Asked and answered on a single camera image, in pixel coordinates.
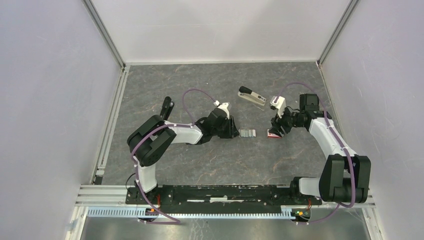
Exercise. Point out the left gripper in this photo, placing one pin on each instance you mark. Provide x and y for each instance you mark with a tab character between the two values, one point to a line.
232	131

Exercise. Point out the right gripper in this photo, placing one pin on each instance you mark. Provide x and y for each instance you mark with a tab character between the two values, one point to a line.
276	122

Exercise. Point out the staple tray box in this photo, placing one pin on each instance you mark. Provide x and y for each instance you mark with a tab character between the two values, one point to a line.
247	133

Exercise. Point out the red white staple box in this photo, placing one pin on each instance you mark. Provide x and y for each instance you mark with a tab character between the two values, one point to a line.
273	135

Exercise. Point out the black stapler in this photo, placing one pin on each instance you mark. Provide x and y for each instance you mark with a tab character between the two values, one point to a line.
167	107

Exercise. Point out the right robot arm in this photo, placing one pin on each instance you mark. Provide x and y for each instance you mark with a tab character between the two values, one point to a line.
345	176

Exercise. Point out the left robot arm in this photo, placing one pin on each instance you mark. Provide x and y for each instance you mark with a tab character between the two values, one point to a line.
148	143

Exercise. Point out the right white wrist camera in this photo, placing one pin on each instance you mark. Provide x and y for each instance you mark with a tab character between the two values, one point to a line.
278	103

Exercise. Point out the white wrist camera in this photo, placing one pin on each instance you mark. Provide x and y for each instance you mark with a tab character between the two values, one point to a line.
225	106
278	103

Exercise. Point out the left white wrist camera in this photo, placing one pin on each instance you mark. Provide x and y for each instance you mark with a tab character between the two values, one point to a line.
225	106

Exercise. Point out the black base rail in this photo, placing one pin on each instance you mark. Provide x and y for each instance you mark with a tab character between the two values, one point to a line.
221	199

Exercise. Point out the white cable duct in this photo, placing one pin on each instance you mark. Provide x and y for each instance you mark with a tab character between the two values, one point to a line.
145	213

